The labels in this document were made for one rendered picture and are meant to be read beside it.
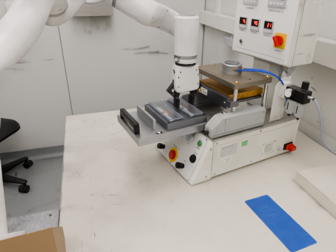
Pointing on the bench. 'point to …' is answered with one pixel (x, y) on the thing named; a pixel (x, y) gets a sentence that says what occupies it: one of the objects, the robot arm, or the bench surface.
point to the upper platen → (242, 93)
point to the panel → (184, 152)
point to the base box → (244, 150)
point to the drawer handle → (130, 120)
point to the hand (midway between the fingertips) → (184, 102)
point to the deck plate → (213, 108)
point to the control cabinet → (277, 40)
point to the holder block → (176, 121)
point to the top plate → (235, 74)
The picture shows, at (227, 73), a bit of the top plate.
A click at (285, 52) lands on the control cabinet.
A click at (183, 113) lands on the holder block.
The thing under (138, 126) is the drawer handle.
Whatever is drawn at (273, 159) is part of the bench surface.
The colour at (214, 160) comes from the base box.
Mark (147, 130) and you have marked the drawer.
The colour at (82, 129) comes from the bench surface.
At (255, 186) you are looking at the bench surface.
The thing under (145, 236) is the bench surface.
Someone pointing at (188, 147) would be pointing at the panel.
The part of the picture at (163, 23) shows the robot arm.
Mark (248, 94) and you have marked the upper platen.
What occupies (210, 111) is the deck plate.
